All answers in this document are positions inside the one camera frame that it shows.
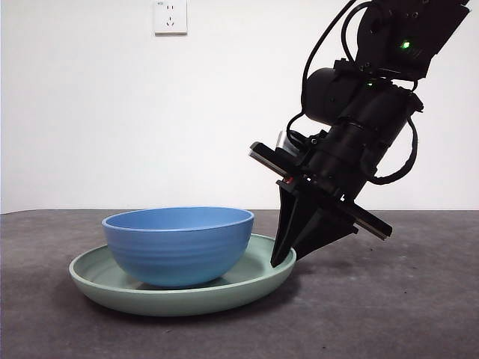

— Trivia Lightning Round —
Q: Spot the green plate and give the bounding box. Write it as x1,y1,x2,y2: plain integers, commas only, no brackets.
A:
68,233,297,317

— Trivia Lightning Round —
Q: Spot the blue bowl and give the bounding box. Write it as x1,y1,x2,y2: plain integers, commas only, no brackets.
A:
101,206,256,288

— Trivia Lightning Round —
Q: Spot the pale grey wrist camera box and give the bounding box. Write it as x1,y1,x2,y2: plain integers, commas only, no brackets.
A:
275,129,302,155

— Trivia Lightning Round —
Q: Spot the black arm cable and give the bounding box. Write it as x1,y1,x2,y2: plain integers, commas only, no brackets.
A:
300,0,371,120
372,108,421,185

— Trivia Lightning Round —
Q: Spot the white wall power outlet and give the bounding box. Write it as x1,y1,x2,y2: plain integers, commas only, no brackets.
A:
154,0,188,37

